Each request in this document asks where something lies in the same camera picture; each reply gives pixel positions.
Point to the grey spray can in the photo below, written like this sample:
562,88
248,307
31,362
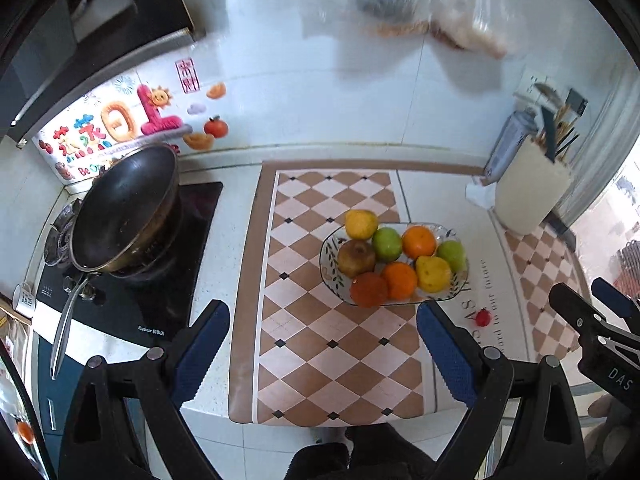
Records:
507,145

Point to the yellow pear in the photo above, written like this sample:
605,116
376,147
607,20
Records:
361,224

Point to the cream utensil holder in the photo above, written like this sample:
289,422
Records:
530,195

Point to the floral oval plate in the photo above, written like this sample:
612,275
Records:
332,275

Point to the small orange fruit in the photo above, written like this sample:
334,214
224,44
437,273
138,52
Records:
26,432

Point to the black gas stove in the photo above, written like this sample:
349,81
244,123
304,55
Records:
150,305

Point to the white tissue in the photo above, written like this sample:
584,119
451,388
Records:
480,192

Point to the green lime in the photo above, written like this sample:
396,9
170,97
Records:
452,255
387,242

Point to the red cherry tomato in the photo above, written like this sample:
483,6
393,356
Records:
482,317

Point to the window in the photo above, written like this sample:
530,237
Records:
620,220

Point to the metal ladle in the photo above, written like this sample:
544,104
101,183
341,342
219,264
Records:
546,92

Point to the white mug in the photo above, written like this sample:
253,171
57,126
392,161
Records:
24,300

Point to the clear plastic bag pale contents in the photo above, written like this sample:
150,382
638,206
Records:
475,15

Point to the dark red tomato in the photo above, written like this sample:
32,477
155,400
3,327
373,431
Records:
368,290

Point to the white wall socket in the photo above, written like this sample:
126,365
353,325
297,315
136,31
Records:
537,85

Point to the black wok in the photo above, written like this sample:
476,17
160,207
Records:
125,205

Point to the orange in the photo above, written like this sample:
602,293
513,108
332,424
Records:
419,241
400,280

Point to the person's right hand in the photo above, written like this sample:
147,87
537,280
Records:
600,410

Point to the white curtain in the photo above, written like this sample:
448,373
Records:
600,125

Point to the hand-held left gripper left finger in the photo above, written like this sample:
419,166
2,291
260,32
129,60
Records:
200,350

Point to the brown-red apple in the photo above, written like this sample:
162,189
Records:
356,257

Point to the black plug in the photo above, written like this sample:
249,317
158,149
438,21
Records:
577,101

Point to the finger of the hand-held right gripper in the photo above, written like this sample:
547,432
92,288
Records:
612,295
570,302

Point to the person's legs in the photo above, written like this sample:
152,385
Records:
370,450

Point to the yellow lemon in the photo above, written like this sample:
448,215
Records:
433,273

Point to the colourful wall sticker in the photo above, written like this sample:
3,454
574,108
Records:
125,120

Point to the checkered table mat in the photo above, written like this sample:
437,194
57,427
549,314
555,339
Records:
325,360

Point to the bundle of chopsticks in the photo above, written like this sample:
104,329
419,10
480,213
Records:
567,132

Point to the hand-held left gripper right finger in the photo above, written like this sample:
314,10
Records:
447,355

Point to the black range hood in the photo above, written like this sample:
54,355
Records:
65,35

